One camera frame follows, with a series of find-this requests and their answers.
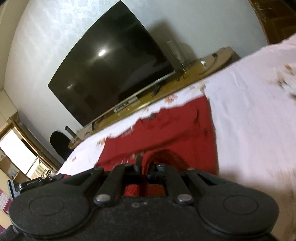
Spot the black office chair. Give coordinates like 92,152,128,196
50,131,73,161

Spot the black flat screen television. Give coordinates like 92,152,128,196
48,1,174,126

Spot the wooden shelf unit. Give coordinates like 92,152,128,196
1,113,62,183

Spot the red small garment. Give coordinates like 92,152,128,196
95,95,218,198

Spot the set-top box under television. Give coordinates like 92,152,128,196
113,96,138,113

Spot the wooden tv stand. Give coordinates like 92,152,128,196
68,47,234,149

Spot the brown wooden door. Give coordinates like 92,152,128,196
249,0,295,45

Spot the white floral bed sheet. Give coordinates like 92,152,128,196
60,36,295,240

